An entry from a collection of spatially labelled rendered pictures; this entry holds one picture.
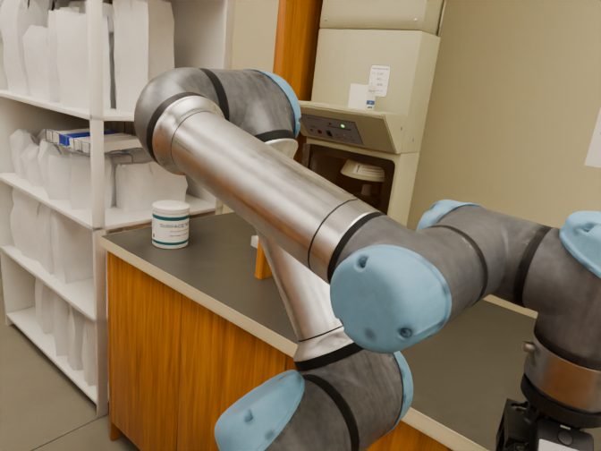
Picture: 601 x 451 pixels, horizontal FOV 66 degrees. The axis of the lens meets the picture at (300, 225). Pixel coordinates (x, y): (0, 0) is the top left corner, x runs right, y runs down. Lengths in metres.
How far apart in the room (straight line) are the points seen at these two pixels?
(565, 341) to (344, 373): 0.27
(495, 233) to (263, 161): 0.21
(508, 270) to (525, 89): 1.20
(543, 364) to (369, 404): 0.23
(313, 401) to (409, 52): 0.93
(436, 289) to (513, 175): 1.29
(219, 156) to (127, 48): 1.71
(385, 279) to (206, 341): 1.23
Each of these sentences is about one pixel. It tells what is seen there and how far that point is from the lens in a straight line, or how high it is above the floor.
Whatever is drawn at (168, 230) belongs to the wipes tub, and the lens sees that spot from 1.71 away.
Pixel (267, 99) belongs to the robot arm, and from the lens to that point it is 0.65.
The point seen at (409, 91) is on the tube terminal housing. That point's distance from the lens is 1.25.
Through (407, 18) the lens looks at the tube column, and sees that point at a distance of 1.28.
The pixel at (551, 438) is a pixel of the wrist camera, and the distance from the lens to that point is 0.48.
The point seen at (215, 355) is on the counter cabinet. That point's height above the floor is 0.74.
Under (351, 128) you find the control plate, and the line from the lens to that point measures 1.24.
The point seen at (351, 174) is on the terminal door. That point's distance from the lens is 1.32.
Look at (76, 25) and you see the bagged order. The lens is 2.22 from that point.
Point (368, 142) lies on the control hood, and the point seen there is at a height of 1.43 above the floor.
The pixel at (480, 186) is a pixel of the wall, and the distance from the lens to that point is 1.64.
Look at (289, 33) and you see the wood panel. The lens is 1.41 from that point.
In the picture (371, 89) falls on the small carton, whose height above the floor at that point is 1.56.
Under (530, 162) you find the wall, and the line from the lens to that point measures 1.59.
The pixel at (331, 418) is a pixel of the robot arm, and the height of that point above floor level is 1.21.
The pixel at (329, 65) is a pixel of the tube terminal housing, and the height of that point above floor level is 1.61.
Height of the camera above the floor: 1.55
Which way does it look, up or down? 17 degrees down
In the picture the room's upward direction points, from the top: 6 degrees clockwise
